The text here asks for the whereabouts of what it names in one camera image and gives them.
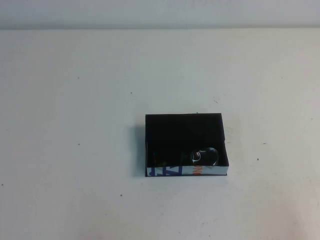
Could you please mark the black framed glasses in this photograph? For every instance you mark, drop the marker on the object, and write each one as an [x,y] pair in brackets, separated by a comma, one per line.
[205,157]

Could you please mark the black open glasses case box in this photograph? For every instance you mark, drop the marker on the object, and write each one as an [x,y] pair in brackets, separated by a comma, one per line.
[175,132]

